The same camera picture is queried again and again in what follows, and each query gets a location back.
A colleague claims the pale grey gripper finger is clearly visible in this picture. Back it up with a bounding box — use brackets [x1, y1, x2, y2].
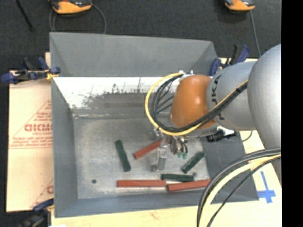
[157, 147, 167, 171]
[151, 149, 159, 172]

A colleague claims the red-brown flat block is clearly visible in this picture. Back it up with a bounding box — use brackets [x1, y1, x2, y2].
[133, 138, 170, 160]
[166, 179, 212, 193]
[116, 179, 168, 188]

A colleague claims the dark green flat block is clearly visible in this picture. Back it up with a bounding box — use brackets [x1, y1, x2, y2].
[180, 150, 206, 174]
[114, 139, 132, 173]
[161, 173, 195, 183]

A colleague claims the grey metal bin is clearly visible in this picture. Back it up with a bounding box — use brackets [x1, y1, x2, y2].
[49, 32, 259, 218]

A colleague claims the brown cardboard board red print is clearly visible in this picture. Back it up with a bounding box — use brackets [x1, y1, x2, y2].
[6, 82, 55, 213]

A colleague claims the black cylinder on white bracket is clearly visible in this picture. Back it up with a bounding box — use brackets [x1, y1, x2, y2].
[205, 126, 238, 143]

